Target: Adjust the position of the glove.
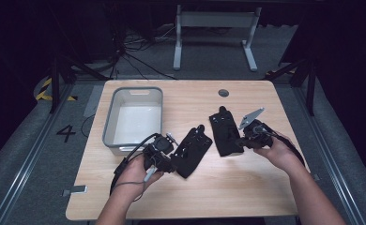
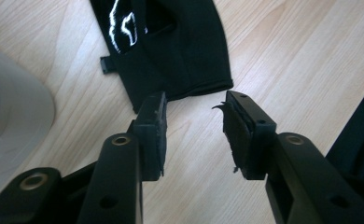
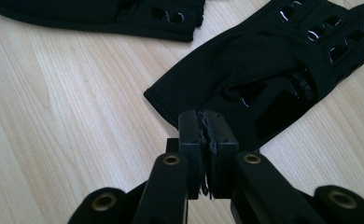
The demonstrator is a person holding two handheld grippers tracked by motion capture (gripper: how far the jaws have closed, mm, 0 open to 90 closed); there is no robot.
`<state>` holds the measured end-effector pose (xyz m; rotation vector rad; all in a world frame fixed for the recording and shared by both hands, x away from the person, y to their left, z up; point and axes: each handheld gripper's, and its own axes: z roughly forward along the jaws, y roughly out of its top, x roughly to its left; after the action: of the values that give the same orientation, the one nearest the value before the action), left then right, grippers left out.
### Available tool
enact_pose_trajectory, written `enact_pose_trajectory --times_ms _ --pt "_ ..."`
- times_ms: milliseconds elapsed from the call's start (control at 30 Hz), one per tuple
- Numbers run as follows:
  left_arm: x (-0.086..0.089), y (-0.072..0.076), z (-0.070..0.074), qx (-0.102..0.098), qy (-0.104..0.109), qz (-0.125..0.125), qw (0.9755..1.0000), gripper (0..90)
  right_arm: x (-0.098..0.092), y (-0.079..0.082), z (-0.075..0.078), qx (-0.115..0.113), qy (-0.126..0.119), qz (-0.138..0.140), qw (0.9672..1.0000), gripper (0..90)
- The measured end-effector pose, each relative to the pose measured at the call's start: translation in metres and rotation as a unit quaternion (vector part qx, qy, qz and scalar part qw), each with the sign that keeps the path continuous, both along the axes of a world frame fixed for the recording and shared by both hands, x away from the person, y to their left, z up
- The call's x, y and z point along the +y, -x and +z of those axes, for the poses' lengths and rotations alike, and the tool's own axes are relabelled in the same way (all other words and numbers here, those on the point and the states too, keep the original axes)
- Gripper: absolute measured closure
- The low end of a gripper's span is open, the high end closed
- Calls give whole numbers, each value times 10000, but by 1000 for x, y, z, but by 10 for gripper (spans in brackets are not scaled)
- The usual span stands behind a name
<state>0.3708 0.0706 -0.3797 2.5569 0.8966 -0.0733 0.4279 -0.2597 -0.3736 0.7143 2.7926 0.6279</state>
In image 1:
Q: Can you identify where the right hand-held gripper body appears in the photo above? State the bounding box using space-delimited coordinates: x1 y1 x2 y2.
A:
238 107 275 150

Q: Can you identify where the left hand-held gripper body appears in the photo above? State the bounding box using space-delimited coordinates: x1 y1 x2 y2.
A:
143 132 179 174

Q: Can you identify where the black sock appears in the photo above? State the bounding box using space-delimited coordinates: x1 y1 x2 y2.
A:
170 124 214 180
208 105 245 158

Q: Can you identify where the person's right hand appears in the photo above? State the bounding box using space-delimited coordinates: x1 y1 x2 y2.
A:
253 130 301 174

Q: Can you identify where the person's left hand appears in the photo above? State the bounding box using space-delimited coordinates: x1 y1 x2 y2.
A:
114 154 165 202

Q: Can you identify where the white bin with grey rim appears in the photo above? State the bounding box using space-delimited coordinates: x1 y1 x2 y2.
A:
101 86 164 157

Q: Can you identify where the black metal stand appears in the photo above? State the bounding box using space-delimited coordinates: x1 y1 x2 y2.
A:
48 55 111 114
264 57 317 117

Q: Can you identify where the grey floor tape patch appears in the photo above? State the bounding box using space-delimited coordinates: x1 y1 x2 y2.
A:
83 84 105 118

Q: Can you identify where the yellow black hazard tape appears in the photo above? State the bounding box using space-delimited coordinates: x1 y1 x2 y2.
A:
35 77 79 102

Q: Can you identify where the grey cable with plug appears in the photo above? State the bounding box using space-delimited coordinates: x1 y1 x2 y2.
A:
112 165 159 203

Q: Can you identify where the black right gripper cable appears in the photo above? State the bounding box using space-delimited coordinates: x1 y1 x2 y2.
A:
255 125 306 167

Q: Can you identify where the thin black floor cable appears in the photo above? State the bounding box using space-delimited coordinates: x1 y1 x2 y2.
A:
80 113 97 139

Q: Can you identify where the aluminium floor rail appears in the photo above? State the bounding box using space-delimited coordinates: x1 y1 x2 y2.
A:
292 86 366 225
0 83 76 225

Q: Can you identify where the small metal floor bracket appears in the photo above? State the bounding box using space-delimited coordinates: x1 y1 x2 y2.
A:
61 185 88 198

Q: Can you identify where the tangle of floor cables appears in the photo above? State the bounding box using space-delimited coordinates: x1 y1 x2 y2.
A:
108 24 178 81

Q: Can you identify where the white desk frame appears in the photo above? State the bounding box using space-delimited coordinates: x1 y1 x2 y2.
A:
173 4 263 72

